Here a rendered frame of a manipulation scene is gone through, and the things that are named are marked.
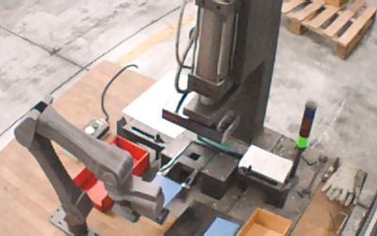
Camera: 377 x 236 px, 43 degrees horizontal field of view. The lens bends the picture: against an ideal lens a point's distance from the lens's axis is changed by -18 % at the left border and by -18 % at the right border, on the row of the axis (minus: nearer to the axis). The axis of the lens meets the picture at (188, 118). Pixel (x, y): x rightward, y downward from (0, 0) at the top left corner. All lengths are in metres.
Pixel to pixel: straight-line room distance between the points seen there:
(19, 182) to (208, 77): 0.68
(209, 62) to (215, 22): 0.12
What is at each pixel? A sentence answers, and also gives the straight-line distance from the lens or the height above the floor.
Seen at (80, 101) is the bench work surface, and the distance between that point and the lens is 1.91.
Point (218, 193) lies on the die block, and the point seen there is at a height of 0.93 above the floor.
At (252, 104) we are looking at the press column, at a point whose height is 1.06.
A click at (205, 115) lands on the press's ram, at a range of 1.42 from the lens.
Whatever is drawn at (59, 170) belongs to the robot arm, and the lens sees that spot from 1.32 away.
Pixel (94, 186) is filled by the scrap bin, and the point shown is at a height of 0.91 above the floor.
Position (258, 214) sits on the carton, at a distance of 1.52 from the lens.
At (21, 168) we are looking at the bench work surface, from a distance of 1.69.
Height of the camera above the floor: 2.08
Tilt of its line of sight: 40 degrees down
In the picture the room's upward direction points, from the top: 6 degrees clockwise
